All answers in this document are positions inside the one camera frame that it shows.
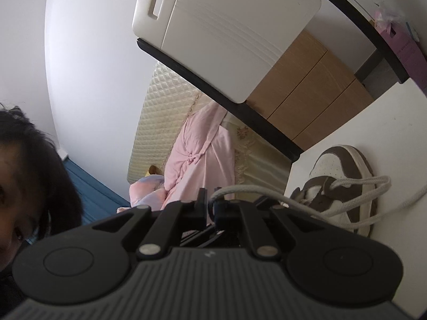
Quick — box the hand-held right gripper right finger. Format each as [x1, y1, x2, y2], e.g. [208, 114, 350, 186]
[209, 197, 321, 261]

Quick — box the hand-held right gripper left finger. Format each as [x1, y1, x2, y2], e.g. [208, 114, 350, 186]
[92, 188, 208, 261]

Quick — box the white and brown shoe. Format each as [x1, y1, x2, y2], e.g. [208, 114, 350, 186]
[290, 145, 379, 237]

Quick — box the white shoelace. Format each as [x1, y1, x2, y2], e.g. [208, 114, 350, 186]
[212, 175, 427, 237]

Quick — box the cream bed skirt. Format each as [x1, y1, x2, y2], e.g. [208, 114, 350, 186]
[220, 120, 291, 194]

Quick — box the blue curtain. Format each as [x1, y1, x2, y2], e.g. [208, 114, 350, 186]
[63, 158, 131, 227]

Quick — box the cream quilted headboard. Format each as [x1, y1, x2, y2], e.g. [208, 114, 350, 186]
[127, 62, 214, 184]

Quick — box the wooden nightstand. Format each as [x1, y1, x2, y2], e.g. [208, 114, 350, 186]
[247, 30, 374, 150]

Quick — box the person's head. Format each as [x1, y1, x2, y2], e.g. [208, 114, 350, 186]
[0, 107, 84, 270]

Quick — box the pink cardboard box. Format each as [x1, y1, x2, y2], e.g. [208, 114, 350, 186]
[372, 2, 427, 90]

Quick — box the white chair with black frame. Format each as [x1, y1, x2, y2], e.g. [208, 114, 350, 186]
[132, 0, 427, 320]

